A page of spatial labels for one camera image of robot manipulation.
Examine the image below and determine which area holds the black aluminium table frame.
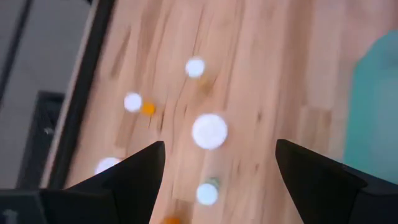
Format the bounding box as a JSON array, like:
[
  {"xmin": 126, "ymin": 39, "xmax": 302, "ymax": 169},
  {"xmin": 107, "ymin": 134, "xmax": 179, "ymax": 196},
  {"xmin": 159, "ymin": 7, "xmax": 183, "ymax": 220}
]
[{"xmin": 46, "ymin": 0, "xmax": 116, "ymax": 190}]

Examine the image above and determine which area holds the green translucent plastic bin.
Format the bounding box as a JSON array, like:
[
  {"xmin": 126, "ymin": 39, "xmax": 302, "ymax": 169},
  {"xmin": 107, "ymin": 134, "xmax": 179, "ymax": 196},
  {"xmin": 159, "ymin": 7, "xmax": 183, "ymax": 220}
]
[{"xmin": 343, "ymin": 29, "xmax": 398, "ymax": 184}]

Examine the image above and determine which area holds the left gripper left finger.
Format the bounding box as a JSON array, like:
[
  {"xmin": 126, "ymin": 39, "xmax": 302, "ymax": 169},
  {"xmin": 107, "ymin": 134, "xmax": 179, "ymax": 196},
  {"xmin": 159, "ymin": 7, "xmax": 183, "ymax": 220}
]
[{"xmin": 67, "ymin": 141, "xmax": 165, "ymax": 224}]

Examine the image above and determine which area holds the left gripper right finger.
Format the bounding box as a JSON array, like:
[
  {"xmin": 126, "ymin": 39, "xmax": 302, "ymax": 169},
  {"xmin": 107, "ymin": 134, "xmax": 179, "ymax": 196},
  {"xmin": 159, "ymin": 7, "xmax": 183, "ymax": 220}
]
[{"xmin": 275, "ymin": 139, "xmax": 368, "ymax": 224}]

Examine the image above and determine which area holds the small white-capped pill bottle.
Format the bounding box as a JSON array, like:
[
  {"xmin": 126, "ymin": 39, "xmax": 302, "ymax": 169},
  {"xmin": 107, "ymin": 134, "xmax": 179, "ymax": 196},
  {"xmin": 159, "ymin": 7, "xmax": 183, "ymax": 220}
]
[{"xmin": 195, "ymin": 176, "xmax": 221, "ymax": 207}]

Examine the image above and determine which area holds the small white disc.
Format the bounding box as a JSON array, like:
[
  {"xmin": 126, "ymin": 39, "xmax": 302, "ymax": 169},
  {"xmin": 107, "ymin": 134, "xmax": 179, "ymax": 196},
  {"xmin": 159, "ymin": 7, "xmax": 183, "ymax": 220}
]
[{"xmin": 123, "ymin": 91, "xmax": 157, "ymax": 116}]

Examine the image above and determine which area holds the orange pill bottle white cap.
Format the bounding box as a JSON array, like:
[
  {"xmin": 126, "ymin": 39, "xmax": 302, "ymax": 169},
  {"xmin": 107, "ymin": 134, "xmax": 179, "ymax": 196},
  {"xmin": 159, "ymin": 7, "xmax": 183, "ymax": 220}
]
[
  {"xmin": 184, "ymin": 57, "xmax": 212, "ymax": 90},
  {"xmin": 161, "ymin": 215, "xmax": 183, "ymax": 224},
  {"xmin": 94, "ymin": 156, "xmax": 122, "ymax": 176}
]

